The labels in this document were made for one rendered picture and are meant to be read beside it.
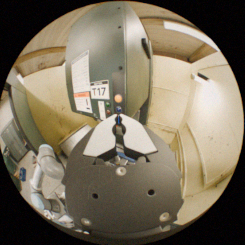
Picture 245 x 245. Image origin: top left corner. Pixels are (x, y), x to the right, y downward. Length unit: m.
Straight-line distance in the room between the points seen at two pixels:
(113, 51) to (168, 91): 1.10
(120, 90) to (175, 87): 1.12
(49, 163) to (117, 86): 0.45
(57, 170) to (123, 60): 0.51
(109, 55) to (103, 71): 0.06
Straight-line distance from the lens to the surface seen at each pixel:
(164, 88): 1.23
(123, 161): 0.62
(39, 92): 1.42
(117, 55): 0.26
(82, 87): 0.37
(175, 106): 1.32
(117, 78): 0.24
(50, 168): 0.42
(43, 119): 1.44
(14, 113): 0.66
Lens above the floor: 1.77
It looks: 33 degrees down
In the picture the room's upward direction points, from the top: 1 degrees counter-clockwise
